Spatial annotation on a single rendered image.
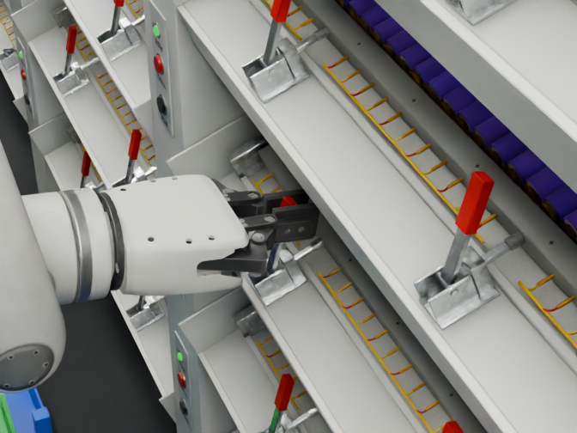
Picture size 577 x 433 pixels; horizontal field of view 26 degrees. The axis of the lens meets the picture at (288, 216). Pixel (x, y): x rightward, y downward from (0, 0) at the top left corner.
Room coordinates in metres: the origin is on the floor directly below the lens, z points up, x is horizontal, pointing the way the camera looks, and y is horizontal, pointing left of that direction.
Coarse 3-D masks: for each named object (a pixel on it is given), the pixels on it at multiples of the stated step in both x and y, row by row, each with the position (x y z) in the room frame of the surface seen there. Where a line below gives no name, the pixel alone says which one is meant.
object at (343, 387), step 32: (224, 128) 0.95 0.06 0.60; (256, 128) 0.96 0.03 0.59; (192, 160) 0.93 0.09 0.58; (224, 160) 0.94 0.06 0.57; (256, 160) 0.94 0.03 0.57; (320, 256) 0.82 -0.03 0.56; (352, 288) 0.77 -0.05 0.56; (288, 320) 0.76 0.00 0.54; (320, 320) 0.75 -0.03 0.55; (288, 352) 0.72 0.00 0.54; (320, 352) 0.72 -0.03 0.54; (352, 352) 0.71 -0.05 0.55; (384, 352) 0.70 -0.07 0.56; (320, 384) 0.69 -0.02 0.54; (352, 384) 0.68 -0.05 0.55; (416, 384) 0.66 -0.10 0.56; (352, 416) 0.65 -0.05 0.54; (384, 416) 0.64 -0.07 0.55; (416, 416) 0.64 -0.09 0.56
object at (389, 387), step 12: (300, 264) 0.81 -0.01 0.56; (312, 276) 0.79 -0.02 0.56; (324, 288) 0.77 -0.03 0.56; (324, 300) 0.76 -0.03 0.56; (336, 312) 0.75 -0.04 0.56; (348, 324) 0.73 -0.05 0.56; (360, 348) 0.70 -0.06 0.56; (372, 360) 0.69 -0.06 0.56; (384, 372) 0.68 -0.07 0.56; (384, 384) 0.67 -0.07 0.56; (396, 396) 0.65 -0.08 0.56; (408, 408) 0.64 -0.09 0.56; (408, 420) 0.63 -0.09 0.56; (420, 432) 0.62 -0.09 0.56
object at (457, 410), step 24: (336, 240) 0.80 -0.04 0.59; (360, 264) 0.77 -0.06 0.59; (360, 288) 0.75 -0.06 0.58; (384, 312) 0.72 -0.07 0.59; (408, 336) 0.69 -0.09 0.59; (408, 360) 0.68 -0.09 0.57; (432, 360) 0.66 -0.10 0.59; (432, 384) 0.64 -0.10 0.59; (456, 408) 0.61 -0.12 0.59; (432, 432) 0.61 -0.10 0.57; (480, 432) 0.59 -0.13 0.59
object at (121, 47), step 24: (72, 0) 1.32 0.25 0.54; (96, 0) 1.30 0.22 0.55; (120, 0) 1.19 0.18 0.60; (96, 24) 1.25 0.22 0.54; (120, 24) 1.20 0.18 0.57; (144, 24) 1.22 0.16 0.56; (96, 48) 1.21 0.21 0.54; (120, 48) 1.18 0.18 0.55; (144, 48) 1.18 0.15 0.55; (120, 72) 1.15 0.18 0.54; (144, 72) 1.14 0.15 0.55; (144, 96) 1.10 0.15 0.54; (144, 120) 1.02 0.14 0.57
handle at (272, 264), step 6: (282, 198) 0.80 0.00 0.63; (288, 198) 0.80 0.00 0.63; (282, 204) 0.80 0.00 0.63; (288, 204) 0.79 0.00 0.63; (294, 204) 0.80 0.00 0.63; (276, 246) 0.79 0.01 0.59; (270, 252) 0.80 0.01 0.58; (276, 252) 0.79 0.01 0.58; (270, 258) 0.79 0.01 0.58; (276, 258) 0.79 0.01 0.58; (270, 264) 0.79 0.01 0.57; (276, 264) 0.79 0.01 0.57; (282, 264) 0.80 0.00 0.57; (270, 270) 0.79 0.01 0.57; (276, 270) 0.79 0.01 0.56
